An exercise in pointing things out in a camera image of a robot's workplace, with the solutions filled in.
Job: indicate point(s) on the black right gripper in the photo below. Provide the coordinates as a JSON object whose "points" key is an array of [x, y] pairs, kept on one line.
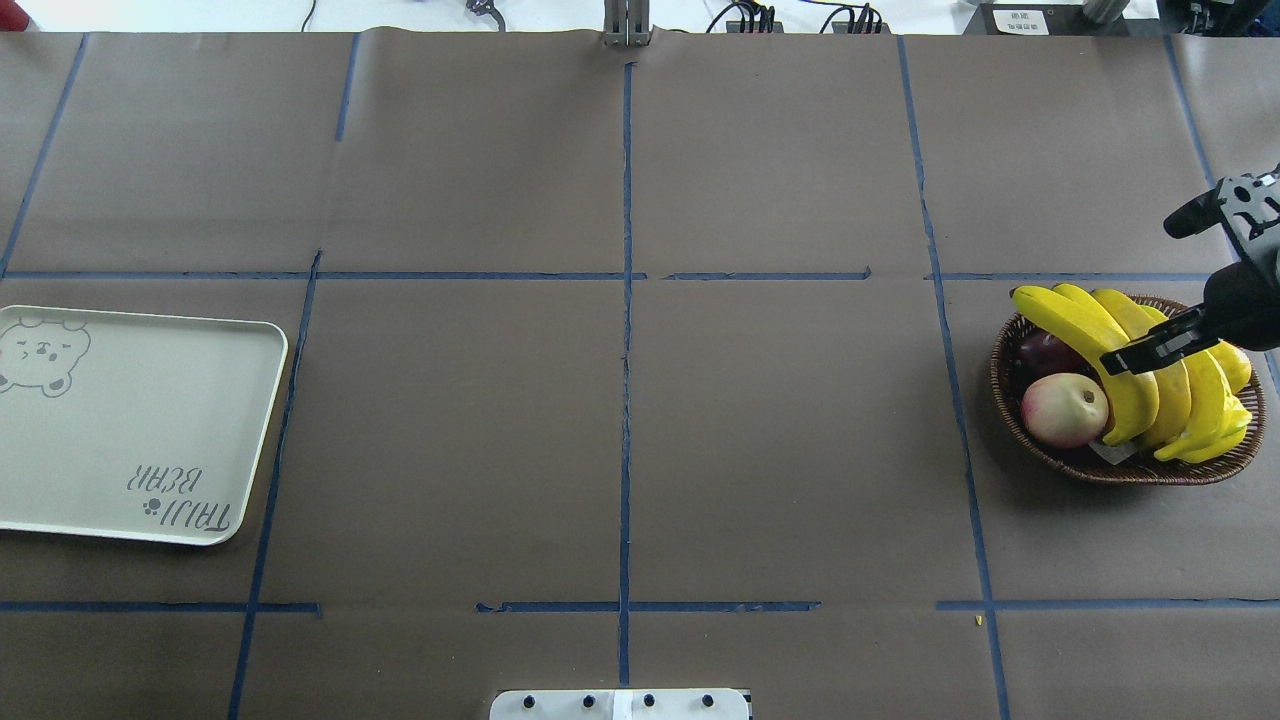
{"points": [[1246, 300]]}

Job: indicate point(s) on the yellow banana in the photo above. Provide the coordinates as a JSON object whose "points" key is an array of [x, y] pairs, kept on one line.
{"points": [[1134, 319], [1082, 323], [1231, 433], [1209, 400]]}

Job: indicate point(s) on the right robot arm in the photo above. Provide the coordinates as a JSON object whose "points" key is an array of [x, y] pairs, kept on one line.
{"points": [[1246, 207]]}

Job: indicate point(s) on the brown wicker basket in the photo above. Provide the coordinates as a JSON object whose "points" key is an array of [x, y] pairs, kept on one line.
{"points": [[1143, 469]]}

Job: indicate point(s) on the white mounting plate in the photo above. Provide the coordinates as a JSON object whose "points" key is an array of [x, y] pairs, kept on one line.
{"points": [[623, 703]]}

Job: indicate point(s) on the yellow lemon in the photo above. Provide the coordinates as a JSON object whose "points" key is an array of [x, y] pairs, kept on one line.
{"points": [[1235, 365]]}

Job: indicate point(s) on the pale pink apple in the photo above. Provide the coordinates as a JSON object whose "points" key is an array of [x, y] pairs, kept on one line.
{"points": [[1064, 410]]}

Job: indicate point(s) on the dark red plum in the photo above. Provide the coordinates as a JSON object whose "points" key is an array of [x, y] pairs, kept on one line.
{"points": [[1041, 354]]}

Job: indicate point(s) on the cream bear tray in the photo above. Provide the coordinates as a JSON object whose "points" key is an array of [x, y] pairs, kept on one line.
{"points": [[133, 426]]}

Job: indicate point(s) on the aluminium frame post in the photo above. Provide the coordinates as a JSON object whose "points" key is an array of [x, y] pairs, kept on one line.
{"points": [[627, 23]]}

